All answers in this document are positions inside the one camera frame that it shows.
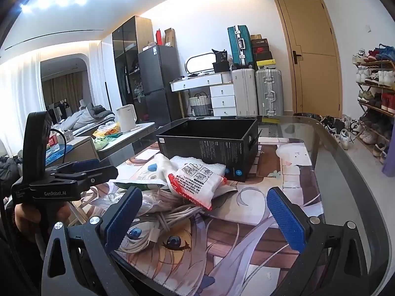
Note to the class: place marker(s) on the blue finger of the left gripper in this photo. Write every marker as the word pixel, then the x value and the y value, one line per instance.
pixel 83 166

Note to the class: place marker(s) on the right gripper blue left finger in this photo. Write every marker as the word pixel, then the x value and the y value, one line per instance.
pixel 78 259

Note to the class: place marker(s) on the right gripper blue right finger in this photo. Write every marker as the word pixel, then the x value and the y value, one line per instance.
pixel 331 258

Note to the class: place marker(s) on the red white plastic packet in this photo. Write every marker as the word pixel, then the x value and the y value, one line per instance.
pixel 196 183

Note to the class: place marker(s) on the black cardboard box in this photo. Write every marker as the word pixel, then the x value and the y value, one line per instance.
pixel 232 142

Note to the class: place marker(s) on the white blue plush toy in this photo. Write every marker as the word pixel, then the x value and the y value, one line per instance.
pixel 151 175

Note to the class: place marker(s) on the white foam block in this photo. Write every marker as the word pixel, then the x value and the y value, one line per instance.
pixel 181 161

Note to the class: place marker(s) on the person's left hand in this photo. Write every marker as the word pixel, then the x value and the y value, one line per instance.
pixel 27 218

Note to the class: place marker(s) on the grey side cabinet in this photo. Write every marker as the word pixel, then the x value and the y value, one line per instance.
pixel 111 149

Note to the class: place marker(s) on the white electric kettle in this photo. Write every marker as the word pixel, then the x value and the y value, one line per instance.
pixel 127 117

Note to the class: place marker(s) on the anime printed desk mat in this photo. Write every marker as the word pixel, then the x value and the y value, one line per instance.
pixel 237 248

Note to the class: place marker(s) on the purple bag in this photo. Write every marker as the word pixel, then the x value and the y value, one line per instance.
pixel 389 160

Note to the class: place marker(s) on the black refrigerator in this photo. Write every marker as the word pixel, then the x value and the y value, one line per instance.
pixel 159 66

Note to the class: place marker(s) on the tall dark wardrobe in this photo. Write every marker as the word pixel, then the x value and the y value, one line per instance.
pixel 129 40

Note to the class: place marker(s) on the woven laundry basket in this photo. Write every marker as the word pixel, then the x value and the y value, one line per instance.
pixel 200 104

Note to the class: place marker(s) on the oval vanity mirror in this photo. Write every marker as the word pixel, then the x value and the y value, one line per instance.
pixel 202 63

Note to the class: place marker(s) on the white dresser desk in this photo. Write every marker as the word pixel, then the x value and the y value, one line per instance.
pixel 222 96

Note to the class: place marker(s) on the black handbag on desk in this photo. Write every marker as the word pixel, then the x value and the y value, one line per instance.
pixel 221 63

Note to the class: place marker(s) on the wooden shoe rack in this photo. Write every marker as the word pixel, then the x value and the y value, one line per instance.
pixel 375 79

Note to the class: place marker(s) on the white suitcase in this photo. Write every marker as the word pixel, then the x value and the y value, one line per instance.
pixel 245 92

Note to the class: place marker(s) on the silver suitcase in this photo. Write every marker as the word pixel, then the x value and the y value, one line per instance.
pixel 269 92

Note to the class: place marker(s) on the teal suitcase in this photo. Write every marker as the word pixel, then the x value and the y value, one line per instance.
pixel 241 46

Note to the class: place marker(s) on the stacked shoe boxes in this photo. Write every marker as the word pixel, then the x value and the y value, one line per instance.
pixel 261 51

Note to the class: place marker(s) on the wooden door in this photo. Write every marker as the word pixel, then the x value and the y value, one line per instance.
pixel 313 57

